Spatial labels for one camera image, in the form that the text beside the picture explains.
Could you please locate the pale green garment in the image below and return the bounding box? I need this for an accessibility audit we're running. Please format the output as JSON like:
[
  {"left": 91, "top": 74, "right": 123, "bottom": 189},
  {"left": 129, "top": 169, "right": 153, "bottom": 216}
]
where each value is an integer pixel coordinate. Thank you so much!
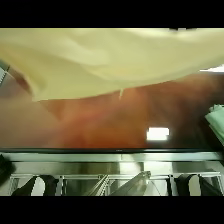
[{"left": 204, "top": 103, "right": 224, "bottom": 147}]

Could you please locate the cream yellow garment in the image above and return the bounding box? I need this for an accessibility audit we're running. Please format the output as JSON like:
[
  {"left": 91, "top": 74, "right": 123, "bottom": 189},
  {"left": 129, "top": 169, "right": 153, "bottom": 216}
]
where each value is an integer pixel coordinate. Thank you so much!
[{"left": 0, "top": 27, "right": 224, "bottom": 102}]

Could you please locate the silver frame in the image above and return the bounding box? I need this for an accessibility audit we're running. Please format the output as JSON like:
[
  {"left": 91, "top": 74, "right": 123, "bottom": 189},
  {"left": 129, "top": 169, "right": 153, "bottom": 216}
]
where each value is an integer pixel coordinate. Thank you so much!
[{"left": 0, "top": 151, "right": 224, "bottom": 197}]

